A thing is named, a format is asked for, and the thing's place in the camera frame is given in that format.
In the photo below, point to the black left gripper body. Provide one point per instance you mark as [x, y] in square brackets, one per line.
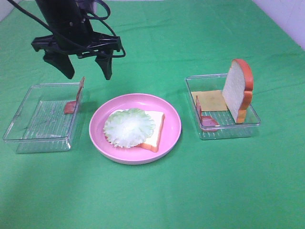
[99, 44]

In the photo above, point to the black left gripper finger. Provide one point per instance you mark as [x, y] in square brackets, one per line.
[105, 63]
[61, 62]

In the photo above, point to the bacon strip from tray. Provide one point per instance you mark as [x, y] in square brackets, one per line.
[206, 121]
[70, 106]

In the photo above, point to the green lettuce leaf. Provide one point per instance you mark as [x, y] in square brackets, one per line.
[128, 128]

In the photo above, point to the bread slice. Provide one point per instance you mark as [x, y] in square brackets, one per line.
[238, 89]
[152, 143]

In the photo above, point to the yellow cheese slice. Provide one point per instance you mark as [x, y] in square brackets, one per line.
[210, 100]

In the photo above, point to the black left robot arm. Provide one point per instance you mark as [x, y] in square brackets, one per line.
[72, 34]

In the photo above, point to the left clear plastic tray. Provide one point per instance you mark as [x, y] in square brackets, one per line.
[40, 125]

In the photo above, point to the clear plastic tray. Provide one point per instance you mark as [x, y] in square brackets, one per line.
[40, 125]
[227, 128]

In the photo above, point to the pink round plate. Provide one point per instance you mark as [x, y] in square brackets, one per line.
[171, 131]

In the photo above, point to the right clear plastic tray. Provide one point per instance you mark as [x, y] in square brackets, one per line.
[227, 128]

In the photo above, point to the green tablecloth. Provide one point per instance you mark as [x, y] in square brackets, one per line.
[246, 183]

